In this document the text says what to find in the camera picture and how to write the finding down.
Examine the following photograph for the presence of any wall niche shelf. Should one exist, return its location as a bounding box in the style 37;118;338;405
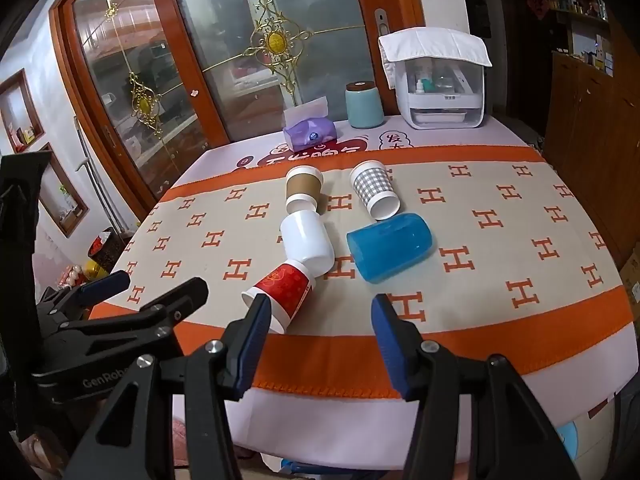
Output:
0;70;44;153
39;143;89;238

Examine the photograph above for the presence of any brown sleeve paper cup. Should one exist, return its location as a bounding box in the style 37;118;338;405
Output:
285;166;323;214

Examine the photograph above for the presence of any grey checkered paper cup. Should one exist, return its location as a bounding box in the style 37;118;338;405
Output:
349;160;400;221

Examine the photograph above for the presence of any wall niche shelf upper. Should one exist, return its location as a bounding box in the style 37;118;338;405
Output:
0;70;44;153

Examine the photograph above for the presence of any red white paper cup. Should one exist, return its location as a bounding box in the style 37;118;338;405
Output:
241;259;316;334

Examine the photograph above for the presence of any blue translucent plastic cup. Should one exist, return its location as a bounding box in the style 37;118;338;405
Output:
346;212;433;284

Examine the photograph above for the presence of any purple tissue pack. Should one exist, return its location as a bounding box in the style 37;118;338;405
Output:
283;96;337;153

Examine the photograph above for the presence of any dark wooden cabinet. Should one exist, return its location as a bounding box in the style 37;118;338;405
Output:
491;0;640;271

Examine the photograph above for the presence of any wall niche shelf lower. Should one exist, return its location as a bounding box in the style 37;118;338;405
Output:
39;143;89;238

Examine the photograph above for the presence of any teal canister brown lid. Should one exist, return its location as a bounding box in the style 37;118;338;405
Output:
345;81;385;129

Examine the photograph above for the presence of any wooden glass sliding door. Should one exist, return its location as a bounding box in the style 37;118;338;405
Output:
50;0;424;218

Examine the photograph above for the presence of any orange beige H-pattern blanket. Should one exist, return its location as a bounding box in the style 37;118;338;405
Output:
93;145;638;403

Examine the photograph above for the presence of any white storage box with cloth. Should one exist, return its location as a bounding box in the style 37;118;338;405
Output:
378;27;492;130

